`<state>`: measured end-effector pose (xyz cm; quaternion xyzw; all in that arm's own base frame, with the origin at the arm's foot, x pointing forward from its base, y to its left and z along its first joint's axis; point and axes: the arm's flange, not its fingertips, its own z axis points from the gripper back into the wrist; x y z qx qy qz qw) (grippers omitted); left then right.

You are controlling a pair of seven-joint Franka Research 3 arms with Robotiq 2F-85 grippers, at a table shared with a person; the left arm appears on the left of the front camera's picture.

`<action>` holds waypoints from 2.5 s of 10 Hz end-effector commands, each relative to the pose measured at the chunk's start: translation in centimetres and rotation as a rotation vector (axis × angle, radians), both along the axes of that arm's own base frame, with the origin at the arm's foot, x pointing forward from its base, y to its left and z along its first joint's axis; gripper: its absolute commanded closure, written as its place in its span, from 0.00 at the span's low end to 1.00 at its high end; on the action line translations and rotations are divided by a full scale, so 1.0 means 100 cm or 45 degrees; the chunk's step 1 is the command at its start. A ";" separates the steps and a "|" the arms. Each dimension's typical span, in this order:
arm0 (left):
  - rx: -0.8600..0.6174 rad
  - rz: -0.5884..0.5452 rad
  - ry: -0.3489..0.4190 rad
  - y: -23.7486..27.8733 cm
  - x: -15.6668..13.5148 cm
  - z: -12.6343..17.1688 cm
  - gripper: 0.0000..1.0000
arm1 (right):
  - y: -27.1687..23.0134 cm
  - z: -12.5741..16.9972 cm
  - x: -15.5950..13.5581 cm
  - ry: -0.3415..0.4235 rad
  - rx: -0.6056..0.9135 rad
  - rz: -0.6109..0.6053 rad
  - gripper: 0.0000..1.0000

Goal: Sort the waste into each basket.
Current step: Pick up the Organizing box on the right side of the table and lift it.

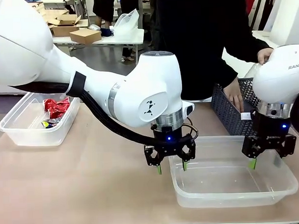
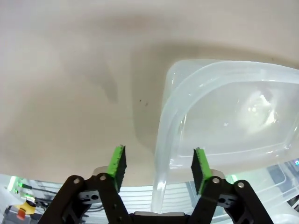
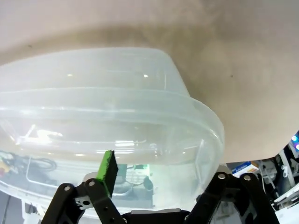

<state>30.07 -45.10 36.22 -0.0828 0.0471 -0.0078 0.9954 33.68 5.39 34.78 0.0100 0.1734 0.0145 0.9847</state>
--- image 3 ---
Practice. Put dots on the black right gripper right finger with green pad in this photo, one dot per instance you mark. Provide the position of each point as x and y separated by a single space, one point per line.
233 198

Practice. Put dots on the white equipment rack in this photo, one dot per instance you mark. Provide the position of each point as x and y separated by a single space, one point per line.
286 177

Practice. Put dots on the blue and white box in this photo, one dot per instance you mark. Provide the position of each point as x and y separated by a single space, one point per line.
244 169

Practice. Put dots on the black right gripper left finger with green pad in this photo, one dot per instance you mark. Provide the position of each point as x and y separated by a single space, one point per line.
108 172

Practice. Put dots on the large clear plastic container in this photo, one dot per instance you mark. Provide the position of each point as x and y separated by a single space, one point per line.
105 98

